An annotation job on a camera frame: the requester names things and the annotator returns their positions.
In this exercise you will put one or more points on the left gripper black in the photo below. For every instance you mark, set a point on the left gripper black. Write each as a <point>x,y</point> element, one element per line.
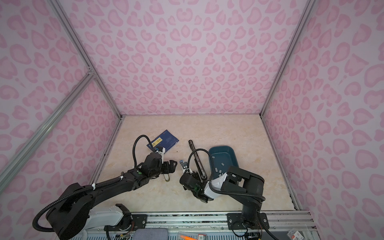
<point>168,169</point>

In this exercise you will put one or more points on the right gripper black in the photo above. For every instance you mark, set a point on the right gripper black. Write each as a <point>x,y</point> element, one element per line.
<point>195,175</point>

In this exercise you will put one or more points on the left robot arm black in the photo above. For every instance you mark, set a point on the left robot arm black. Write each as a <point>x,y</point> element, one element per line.
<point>67,216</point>

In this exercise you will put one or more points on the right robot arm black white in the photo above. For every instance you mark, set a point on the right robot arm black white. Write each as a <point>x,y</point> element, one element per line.
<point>241,185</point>

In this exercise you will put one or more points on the blue book yellow label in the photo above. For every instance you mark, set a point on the blue book yellow label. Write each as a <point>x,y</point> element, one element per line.
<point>165,139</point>

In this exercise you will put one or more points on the teal plastic tray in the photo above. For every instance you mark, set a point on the teal plastic tray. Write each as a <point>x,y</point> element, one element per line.
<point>222,157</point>

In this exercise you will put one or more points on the grey pad front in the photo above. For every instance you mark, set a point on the grey pad front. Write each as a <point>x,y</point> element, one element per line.
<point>151,234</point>

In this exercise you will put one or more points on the white tag front right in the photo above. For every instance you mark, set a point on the white tag front right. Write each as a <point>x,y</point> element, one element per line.
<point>295,235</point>

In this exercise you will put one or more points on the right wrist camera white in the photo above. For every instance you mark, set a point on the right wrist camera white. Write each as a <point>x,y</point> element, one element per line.
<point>188,170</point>

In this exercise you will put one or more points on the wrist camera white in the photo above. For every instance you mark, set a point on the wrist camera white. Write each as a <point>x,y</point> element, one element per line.
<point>161,151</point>
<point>188,170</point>

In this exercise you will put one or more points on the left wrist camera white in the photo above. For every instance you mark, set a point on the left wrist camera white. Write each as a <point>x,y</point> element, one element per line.
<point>161,151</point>

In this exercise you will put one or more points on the orange handled tool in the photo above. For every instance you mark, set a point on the orange handled tool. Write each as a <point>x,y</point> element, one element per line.
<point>191,236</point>

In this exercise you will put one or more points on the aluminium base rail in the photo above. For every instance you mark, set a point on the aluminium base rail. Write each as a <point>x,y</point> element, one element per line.
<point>227,225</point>

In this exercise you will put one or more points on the aluminium frame corner post left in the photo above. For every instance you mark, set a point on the aluminium frame corner post left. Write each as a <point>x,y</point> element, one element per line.
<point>69,29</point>

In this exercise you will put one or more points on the aluminium frame corner post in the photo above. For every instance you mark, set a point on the aluminium frame corner post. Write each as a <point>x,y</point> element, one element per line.
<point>69,29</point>
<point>297,34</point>

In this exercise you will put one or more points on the aluminium diagonal frame bar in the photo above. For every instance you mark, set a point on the aluminium diagonal frame bar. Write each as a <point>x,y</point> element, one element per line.
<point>19,160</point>

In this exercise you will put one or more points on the aluminium frame corner post right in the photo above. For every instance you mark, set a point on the aluminium frame corner post right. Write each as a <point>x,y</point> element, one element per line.
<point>297,34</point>

